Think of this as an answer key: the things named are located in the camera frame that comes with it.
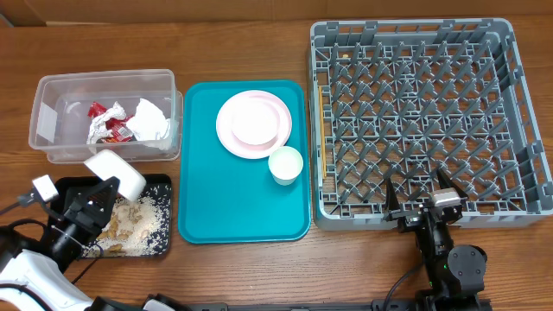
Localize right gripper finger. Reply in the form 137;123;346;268
385;178;400;212
436;168;468;200

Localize white bowl with food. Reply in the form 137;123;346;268
84;149;146;201

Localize foil paper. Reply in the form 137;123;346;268
86;100;128;155

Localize red snack wrapper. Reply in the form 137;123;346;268
87;101;135;144

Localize white napkin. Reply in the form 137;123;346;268
125;98;171;150

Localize white paper cup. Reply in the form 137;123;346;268
268;146;303;186

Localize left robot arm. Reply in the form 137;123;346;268
1;175;146;310

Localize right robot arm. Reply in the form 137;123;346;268
382;169;492;311

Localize grey dishwasher rack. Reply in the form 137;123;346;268
308;18;552;231

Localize spilled rice and nuts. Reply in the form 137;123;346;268
81;183;172;258

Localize black plastic tray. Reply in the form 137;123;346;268
47;174;173;259

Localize clear plastic bin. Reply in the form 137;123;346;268
29;69;183;164

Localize wooden chopstick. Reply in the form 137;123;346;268
318;86;327;180

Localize teal plastic tray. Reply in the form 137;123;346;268
177;79;311;244

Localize pink plate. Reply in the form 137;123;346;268
216;90;292;159

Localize pink bowl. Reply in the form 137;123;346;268
232;99;280;146

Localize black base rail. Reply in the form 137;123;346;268
142;293;493;311

